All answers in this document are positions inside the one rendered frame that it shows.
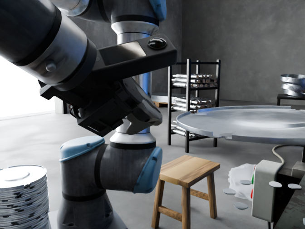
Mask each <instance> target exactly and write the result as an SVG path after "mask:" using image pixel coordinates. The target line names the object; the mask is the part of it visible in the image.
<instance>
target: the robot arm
mask: <svg viewBox="0 0 305 229"><path fill-rule="evenodd" d="M166 14H167V7H166V0H0V57H2V58H3V59H5V60H7V61H8V62H10V63H12V64H13V65H15V66H17V67H18V68H20V69H22V70H23V71H25V72H27V73H28V74H30V75H32V76H33V77H35V78H37V80H38V83H39V85H40V89H39V95H40V96H41V97H43V98H45V99H46V100H48V101H49V100H50V99H52V98H53V97H54V96H55V97H57V98H59V99H61V100H62V101H64V102H66V103H67V104H69V109H70V110H69V112H70V114H71V115H72V116H73V117H75V118H76V120H77V124H78V125H79V126H81V127H83V128H85V129H87V130H89V131H91V132H93V133H95V134H97V135H98V136H86V137H81V138H76V139H73V140H70V141H67V142H65V143H64V144H62V146H61V147H60V159H59V162H60V172H61V187H62V199H61V203H60V206H59V210H58V214H57V228H58V229H106V228H107V227H109V226H110V224H111V223H112V221H113V208H112V205H111V203H110V200H109V198H108V195H107V192H106V190H116V191H123V192H132V193H134V194H136V193H143V194H148V193H151V192H152V191H153V190H154V188H155V186H156V184H157V181H158V178H159V174H160V170H161V166H162V148H159V147H158V146H157V147H156V139H155V137H154V136H153V135H152V134H151V132H150V126H153V125H154V126H159V125H160V124H161V123H162V114H161V112H160V110H159V109H158V108H157V106H156V105H155V104H154V103H153V101H152V100H151V86H152V71H155V70H159V69H162V68H166V67H169V66H173V65H175V64H176V63H177V49H176V48H175V47H174V45H173V44H172V43H171V41H170V40H169V39H168V38H167V37H166V35H165V34H158V35H154V34H155V33H156V32H158V30H159V22H163V21H164V20H165V19H166ZM66 15H68V16H72V17H76V18H80V19H83V20H88V21H93V22H99V23H112V29H113V30H114V31H115V32H116V33H117V35H118V44H117V45H112V46H108V47H104V48H101V49H96V46H95V44H94V43H93V42H92V41H91V40H90V39H88V38H87V37H86V34H85V33H84V32H83V31H82V30H81V29H80V28H79V27H78V26H77V25H76V24H75V23H74V22H73V21H72V20H71V19H70V18H68V17H67V16H66ZM70 106H71V108H70ZM71 110H72V111H73V114H72V113H71ZM78 113H79V114H80V116H79V114H78ZM115 129H116V133H115V134H114V135H113V136H112V137H111V138H110V144H105V140H104V136H105V135H107V134H108V133H109V132H111V131H112V130H115Z"/></svg>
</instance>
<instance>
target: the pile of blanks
mask: <svg viewBox="0 0 305 229"><path fill-rule="evenodd" d="M47 182H48V180H47V174H46V175H45V176H44V177H43V178H42V179H40V180H38V181H36V182H34V183H31V184H29V185H25V186H21V187H17V188H11V189H0V229H49V219H48V213H49V212H50V209H49V193H48V183H47Z"/></svg>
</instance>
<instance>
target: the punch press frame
mask: <svg viewBox="0 0 305 229"><path fill-rule="evenodd" d="M299 185H300V186H301V189H296V190H295V192H294V194H293V195H292V197H291V199H290V201H289V203H288V204H287V206H286V208H285V210H284V212H283V213H282V215H281V217H280V218H279V220H278V222H277V224H276V226H275V227H274V229H305V225H304V223H303V218H305V174H304V176H303V178H302V180H301V181H300V183H299Z"/></svg>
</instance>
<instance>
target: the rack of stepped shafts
mask: <svg viewBox="0 0 305 229"><path fill-rule="evenodd" d="M176 65H187V74H176V75H173V77H176V78H175V79H172V66H169V67H168V123H167V144H168V145H171V135H172V134H179V135H181V136H184V137H185V153H189V141H193V140H198V139H205V138H210V137H208V136H204V135H200V134H196V133H193V132H190V131H187V130H185V129H183V128H181V127H179V126H178V125H177V122H176V121H175V120H174V121H173V122H174V123H176V124H175V125H173V124H171V119H172V112H177V111H181V112H188V111H190V113H193V114H195V113H197V110H199V109H206V108H212V107H219V91H220V70H221V60H217V62H200V60H197V61H196V62H191V59H187V62H177V63H176ZM191 65H197V73H196V74H191ZM200 65H216V79H210V78H213V77H214V75H208V74H200ZM172 81H175V82H172ZM211 82H216V83H211ZM202 87H203V88H202ZM178 88H186V89H187V96H186V97H180V98H174V100H176V101H177V102H173V103H172V89H178ZM194 90H195V91H196V96H195V97H193V96H191V91H194ZM200 90H216V95H215V104H212V103H213V100H209V99H207V98H200V97H199V91H200ZM172 104H174V105H175V106H174V105H173V106H172ZM171 126H172V127H173V128H172V129H171ZM193 137H194V138H193ZM213 147H217V138H214V139H213Z"/></svg>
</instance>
